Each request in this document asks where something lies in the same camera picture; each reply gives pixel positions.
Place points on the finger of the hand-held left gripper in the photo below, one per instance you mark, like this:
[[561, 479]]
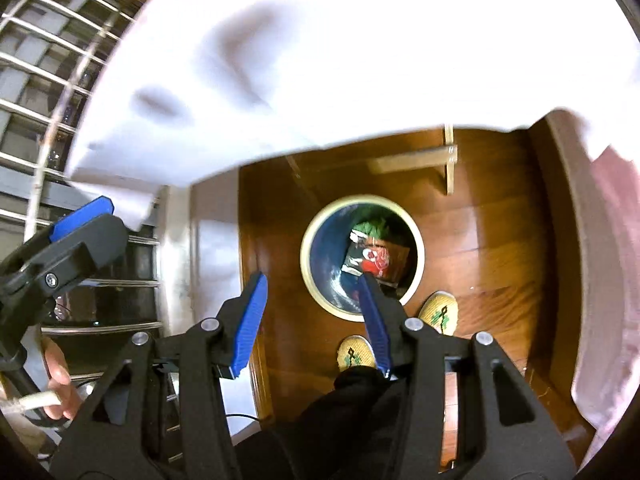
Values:
[[82, 215], [85, 255]]

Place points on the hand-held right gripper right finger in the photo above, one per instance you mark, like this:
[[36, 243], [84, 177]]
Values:
[[375, 325]]

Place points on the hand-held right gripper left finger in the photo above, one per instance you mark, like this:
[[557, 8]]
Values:
[[247, 325]]

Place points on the black snack packet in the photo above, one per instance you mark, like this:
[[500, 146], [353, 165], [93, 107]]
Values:
[[372, 260]]

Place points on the dark blue bin cream rim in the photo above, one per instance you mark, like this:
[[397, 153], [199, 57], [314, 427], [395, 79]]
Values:
[[325, 270]]

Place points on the green wrapper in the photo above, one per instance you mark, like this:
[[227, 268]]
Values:
[[372, 227]]

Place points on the person's left hand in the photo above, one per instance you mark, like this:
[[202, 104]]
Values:
[[57, 375]]

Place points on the yellow knitted slipper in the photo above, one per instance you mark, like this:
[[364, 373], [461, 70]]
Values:
[[356, 352], [437, 312]]

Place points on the white furniture panel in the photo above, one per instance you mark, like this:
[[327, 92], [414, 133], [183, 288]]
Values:
[[210, 260]]

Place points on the metal window grille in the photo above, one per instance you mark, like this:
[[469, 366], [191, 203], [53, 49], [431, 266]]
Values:
[[40, 112]]

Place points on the pink blanket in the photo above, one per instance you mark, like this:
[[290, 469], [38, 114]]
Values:
[[612, 285]]

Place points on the printed cartoon tablecloth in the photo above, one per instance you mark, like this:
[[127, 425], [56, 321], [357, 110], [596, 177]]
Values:
[[350, 60]]

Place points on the wooden bed frame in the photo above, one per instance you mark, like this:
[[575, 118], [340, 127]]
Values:
[[560, 260]]

